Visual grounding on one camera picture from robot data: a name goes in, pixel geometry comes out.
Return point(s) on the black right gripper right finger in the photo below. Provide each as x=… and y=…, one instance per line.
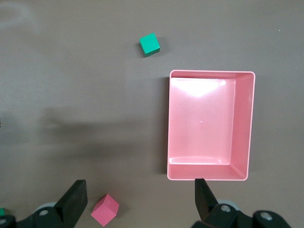
x=205, y=205

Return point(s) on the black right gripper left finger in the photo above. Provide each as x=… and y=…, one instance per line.
x=72, y=204

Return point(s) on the pink foam cube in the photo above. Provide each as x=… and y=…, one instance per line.
x=104, y=211

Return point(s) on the green foam cube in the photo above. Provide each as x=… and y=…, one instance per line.
x=149, y=44
x=2, y=212

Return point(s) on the pink plastic bin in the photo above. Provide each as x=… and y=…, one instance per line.
x=202, y=123

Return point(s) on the brown table cover sheet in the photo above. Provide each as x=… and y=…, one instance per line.
x=83, y=95

